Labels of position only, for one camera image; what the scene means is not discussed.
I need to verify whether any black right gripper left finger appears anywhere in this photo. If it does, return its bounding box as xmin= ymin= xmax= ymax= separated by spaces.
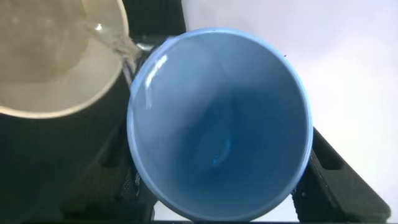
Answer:
xmin=60 ymin=116 xmax=158 ymax=223

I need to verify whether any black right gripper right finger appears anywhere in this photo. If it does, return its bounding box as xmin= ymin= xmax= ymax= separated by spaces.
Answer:
xmin=291 ymin=126 xmax=392 ymax=223

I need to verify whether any light blue plastic cup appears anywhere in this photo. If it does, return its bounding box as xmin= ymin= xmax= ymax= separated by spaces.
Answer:
xmin=126 ymin=27 xmax=314 ymax=223

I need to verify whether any beige plastic cup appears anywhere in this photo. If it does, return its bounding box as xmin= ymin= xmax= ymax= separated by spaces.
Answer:
xmin=0 ymin=0 xmax=130 ymax=120

